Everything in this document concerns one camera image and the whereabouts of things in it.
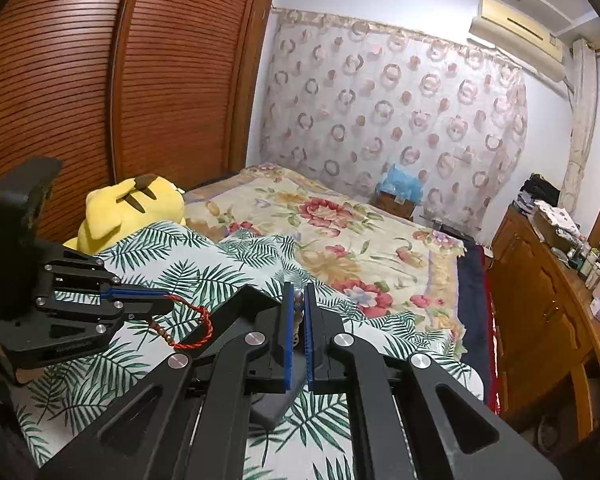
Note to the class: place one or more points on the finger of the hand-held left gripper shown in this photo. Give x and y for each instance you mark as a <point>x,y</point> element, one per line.
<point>140,309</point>
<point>130,292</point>

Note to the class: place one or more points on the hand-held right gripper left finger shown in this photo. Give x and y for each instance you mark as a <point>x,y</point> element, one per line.
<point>288,345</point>

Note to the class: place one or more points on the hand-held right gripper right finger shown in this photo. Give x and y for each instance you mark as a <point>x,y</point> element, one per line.
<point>309,345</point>

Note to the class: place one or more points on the leaf print blanket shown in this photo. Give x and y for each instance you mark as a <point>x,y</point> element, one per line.
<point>195,270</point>

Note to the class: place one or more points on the dark grey foam block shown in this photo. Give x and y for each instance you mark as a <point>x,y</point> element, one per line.
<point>269,410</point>

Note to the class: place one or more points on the yellow plush toy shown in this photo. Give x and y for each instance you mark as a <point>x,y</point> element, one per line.
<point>111,210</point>

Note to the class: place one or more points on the floral bedspread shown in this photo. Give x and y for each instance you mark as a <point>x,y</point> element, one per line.
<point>330,232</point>

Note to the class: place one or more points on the cardboard box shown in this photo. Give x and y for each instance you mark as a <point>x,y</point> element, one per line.
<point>394,206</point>

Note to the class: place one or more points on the dark blue blanket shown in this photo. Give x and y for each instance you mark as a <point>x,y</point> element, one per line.
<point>472,310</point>

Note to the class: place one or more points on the wooden louvred wardrobe door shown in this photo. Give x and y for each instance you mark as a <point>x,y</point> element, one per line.
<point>180,60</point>
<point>45,85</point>

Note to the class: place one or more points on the blue plastic bag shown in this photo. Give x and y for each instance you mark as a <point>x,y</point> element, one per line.
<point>402,180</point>

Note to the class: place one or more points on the wooden dresser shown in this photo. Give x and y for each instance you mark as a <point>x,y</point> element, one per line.
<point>535,310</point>

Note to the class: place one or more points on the white patterned cloth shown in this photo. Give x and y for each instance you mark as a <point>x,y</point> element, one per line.
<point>557,220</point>

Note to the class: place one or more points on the dark clothes pile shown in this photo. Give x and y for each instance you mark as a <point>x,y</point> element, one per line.
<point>540,190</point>

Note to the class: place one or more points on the group of small bottles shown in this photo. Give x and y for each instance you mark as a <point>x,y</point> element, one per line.
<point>586,262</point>

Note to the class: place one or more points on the narrow patterned curtain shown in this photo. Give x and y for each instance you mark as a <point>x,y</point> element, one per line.
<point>580,125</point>

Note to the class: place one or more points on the wall air conditioner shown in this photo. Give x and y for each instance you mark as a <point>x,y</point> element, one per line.
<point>520,30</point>

